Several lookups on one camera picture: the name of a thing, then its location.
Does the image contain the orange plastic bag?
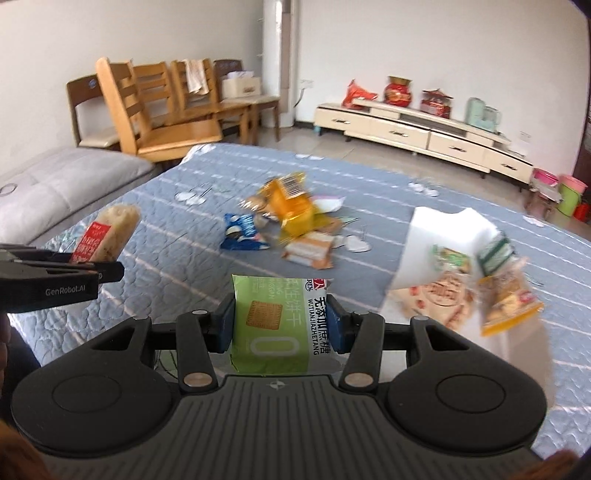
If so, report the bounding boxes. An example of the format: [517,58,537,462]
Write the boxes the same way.
[344,79,378,109]

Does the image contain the dark brown wooden chair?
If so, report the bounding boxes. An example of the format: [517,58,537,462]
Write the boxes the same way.
[212,58,281,141]

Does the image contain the red round jar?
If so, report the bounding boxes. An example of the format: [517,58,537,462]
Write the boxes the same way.
[384,76,413,106]

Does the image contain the cream tv cabinet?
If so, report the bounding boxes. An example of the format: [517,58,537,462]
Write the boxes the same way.
[314,99,536,185]

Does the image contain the white towel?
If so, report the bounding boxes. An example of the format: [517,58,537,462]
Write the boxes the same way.
[181,59,208,95]

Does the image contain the light wooden chair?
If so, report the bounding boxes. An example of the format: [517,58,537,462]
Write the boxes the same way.
[95,58,222,162]
[131,61,195,125]
[171,59,252,139]

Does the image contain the green biscuit packet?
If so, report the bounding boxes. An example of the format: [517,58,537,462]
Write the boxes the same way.
[228,273,335,376]

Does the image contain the small sandwich cake packet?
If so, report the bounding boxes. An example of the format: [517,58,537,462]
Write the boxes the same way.
[281,230,345,271]

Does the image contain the yellow snack packet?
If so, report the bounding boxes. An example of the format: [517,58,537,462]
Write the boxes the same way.
[259,172,319,241]

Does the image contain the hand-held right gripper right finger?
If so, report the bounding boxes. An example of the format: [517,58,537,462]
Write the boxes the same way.
[330,300,462,394]

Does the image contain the red label bread packet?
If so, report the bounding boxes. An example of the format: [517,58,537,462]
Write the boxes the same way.
[69,203,141,265]

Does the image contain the pink and white snack packet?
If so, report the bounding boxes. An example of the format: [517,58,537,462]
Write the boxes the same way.
[314,195,346,214]

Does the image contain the white paper box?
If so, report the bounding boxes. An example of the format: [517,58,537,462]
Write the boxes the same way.
[221,70,262,100]

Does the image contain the yellow bordered pastry packet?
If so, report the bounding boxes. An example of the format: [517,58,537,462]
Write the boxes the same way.
[478,258,544,337]

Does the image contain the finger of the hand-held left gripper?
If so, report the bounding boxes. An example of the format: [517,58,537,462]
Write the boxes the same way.
[69,261,124,283]
[0,244,75,265]

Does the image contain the small wooden stool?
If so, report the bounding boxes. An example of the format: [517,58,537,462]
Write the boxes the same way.
[526,180,561,217]

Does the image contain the small brown snack packet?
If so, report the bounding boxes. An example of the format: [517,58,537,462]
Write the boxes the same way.
[242,193,271,217]

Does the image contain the red gift box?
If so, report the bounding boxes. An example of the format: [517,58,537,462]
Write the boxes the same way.
[420,88,454,117]

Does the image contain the dark green white packet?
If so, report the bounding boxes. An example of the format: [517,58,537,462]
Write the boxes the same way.
[475,233,515,275]

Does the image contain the brown cookie packet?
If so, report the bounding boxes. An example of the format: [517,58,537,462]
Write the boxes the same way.
[392,272,481,330]

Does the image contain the mint green kitchen appliance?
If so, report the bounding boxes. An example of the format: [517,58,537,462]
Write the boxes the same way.
[465,97,502,130]

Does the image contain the person's left forearm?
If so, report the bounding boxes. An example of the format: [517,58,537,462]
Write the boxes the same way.
[0,314,42,402]

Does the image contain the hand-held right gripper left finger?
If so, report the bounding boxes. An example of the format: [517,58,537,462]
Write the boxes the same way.
[90,293,237,395]

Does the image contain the dark brown chair grey seat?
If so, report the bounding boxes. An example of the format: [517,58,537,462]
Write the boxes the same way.
[66,74,123,151]

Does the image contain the white cardboard box red outside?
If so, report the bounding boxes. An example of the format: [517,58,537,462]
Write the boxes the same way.
[381,207,555,407]

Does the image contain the white tower air conditioner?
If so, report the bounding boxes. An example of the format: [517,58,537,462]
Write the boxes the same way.
[263,0,301,129]

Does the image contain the blue cookie packet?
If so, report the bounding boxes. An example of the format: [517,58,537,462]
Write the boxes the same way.
[221,213,271,252]

